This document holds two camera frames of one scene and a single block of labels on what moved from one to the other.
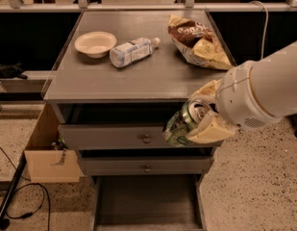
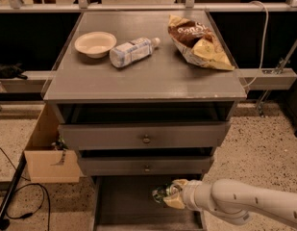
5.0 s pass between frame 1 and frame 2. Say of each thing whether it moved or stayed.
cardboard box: stayed
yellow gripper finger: moved
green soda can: moved
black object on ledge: stayed
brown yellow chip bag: stayed
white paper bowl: stayed
